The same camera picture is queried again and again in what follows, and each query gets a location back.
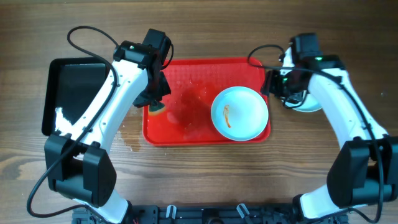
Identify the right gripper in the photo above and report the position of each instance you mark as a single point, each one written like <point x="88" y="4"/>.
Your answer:
<point x="273" y="86"/>

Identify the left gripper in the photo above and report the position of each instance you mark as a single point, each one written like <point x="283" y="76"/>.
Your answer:
<point x="154" y="93"/>

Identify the green and orange sponge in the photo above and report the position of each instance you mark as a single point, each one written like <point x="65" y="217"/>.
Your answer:
<point x="156" y="108"/>

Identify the light blue plate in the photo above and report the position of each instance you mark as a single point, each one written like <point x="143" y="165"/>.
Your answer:
<point x="302" y="101"/>
<point x="239" y="113"/>

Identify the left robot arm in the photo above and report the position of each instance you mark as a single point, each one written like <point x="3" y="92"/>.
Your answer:
<point x="78" y="163"/>

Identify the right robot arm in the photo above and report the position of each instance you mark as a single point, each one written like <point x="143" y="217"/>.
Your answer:
<point x="365" y="169"/>

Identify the red plastic tray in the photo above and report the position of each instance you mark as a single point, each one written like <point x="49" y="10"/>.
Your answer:
<point x="195" y="83"/>

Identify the black rectangular water tray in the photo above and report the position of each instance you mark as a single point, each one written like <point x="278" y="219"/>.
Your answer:
<point x="72" y="85"/>

